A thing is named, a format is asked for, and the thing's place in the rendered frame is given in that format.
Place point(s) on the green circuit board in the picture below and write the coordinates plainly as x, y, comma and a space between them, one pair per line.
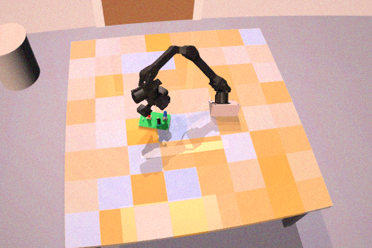
155, 120

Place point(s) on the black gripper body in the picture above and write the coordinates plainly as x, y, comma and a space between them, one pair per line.
145, 110

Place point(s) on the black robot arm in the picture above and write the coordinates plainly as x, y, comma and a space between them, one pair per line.
190, 52

